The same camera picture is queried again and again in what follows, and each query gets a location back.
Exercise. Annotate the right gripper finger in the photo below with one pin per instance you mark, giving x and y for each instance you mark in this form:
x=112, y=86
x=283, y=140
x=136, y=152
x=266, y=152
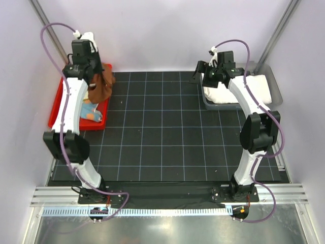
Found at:
x=201, y=67
x=197, y=78

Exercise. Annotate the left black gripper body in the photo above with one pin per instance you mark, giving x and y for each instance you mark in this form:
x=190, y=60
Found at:
x=95, y=61

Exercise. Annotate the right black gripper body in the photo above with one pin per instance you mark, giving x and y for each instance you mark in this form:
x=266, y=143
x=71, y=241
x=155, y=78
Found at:
x=210, y=77

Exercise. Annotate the brown towel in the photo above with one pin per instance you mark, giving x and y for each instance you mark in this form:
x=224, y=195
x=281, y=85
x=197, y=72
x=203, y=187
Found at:
x=101, y=85

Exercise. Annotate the white towel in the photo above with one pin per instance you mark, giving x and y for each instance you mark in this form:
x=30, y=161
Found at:
x=256, y=85

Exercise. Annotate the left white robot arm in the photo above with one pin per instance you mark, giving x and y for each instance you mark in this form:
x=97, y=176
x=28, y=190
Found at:
x=64, y=140

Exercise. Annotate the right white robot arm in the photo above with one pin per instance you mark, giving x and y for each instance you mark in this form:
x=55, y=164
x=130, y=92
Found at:
x=260, y=129

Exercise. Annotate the clear plastic container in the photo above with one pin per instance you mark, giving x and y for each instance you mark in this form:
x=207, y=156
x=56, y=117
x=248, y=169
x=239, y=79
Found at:
x=276, y=96

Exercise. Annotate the colourful patterned towel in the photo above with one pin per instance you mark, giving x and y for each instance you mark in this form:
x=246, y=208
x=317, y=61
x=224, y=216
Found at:
x=89, y=111

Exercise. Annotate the red plastic bin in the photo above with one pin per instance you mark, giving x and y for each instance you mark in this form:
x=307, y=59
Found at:
x=84, y=124

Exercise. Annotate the black grid mat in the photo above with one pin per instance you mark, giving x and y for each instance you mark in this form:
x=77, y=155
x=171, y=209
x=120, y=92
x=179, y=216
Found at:
x=158, y=129

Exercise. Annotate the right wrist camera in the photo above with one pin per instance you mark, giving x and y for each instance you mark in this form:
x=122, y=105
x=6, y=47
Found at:
x=214, y=58

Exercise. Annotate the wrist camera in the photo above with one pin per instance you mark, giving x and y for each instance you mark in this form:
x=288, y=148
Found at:
x=87, y=36
x=214, y=58

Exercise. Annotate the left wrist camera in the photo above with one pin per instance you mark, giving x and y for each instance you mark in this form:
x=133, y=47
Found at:
x=87, y=36

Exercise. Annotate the left aluminium frame post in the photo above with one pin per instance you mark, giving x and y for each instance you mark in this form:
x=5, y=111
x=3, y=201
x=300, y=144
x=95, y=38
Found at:
x=35, y=4

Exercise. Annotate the aluminium frame post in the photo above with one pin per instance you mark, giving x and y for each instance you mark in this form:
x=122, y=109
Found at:
x=35, y=4
x=278, y=31

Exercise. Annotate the right aluminium frame post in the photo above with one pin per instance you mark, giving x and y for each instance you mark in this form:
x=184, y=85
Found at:
x=278, y=31

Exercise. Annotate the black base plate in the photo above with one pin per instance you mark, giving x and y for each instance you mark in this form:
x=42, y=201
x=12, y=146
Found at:
x=166, y=194

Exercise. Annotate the slotted cable duct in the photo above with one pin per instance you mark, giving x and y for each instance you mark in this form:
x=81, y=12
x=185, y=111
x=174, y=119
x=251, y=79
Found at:
x=92, y=211

